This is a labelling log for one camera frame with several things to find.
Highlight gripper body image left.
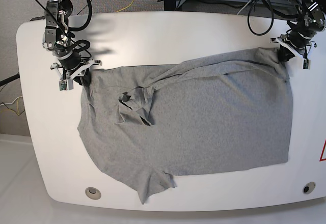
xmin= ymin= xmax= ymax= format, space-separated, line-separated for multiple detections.
xmin=57 ymin=53 xmax=86 ymax=75

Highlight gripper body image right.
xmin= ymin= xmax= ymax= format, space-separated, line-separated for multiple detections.
xmin=286 ymin=29 xmax=315 ymax=49

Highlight grey T-shirt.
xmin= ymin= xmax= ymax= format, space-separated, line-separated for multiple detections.
xmin=77 ymin=48 xmax=293 ymax=203

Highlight black bar behind table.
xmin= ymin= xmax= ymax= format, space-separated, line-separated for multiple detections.
xmin=30 ymin=16 xmax=45 ymax=21

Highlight black rod at left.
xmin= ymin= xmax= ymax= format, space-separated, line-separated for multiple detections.
xmin=0 ymin=73 xmax=20 ymax=87

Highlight red warning triangle sticker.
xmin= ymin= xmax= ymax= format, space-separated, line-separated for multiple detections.
xmin=319 ymin=141 xmax=326 ymax=162

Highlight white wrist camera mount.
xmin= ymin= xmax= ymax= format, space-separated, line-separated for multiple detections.
xmin=270 ymin=34 xmax=317 ymax=69
xmin=50 ymin=59 xmax=102 ymax=91

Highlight yellow and white side cables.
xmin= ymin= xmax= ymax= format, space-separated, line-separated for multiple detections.
xmin=0 ymin=95 xmax=23 ymax=117

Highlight left table cable grommet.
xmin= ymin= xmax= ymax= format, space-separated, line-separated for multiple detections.
xmin=85 ymin=187 xmax=101 ymax=200

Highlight table cable grommet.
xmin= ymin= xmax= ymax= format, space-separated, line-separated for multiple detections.
xmin=85 ymin=187 xmax=101 ymax=200
xmin=303 ymin=182 xmax=316 ymax=194

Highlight black table leg post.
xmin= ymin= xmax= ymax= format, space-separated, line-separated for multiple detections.
xmin=164 ymin=0 xmax=182 ymax=12

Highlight right table cable grommet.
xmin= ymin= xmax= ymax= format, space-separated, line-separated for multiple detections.
xmin=303 ymin=182 xmax=316 ymax=194

